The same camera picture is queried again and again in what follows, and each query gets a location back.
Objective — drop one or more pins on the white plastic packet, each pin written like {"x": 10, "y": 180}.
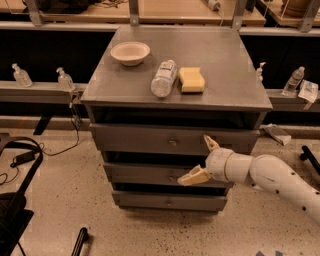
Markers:
{"x": 308, "y": 91}

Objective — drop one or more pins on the black cylindrical leg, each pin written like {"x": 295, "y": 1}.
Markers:
{"x": 81, "y": 239}

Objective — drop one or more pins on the black caster leg right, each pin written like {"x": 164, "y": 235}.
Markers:
{"x": 308, "y": 155}

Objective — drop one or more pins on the grey top drawer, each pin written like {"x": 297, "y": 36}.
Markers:
{"x": 169, "y": 139}

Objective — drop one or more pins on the white paper bowl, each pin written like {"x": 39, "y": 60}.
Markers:
{"x": 130, "y": 53}

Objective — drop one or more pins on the grey drawer cabinet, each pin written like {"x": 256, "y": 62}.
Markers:
{"x": 233, "y": 97}

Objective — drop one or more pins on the grey drawer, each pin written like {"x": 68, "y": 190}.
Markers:
{"x": 147, "y": 174}
{"x": 169, "y": 201}
{"x": 169, "y": 139}

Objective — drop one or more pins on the brown pot on shelf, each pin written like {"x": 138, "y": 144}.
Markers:
{"x": 295, "y": 8}

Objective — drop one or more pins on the small white spray bottle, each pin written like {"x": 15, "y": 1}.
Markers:
{"x": 259, "y": 71}

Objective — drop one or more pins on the grey folded cloth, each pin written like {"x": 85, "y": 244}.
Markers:
{"x": 278, "y": 134}

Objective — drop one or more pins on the black bag on shelf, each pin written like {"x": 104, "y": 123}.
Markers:
{"x": 64, "y": 6}

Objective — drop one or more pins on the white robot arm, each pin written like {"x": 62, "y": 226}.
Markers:
{"x": 265, "y": 173}

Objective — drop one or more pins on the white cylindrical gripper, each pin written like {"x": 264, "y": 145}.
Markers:
{"x": 216, "y": 163}

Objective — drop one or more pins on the grey bottom drawer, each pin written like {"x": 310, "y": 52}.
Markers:
{"x": 169, "y": 201}

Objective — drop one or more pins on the clear sanitizer pump bottle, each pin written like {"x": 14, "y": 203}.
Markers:
{"x": 21, "y": 76}

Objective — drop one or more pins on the black chair frame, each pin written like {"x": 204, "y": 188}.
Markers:
{"x": 14, "y": 217}

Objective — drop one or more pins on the clear plastic water bottle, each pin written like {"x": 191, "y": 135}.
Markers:
{"x": 162, "y": 83}

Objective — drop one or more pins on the yellow sponge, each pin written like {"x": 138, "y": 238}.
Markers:
{"x": 192, "y": 80}

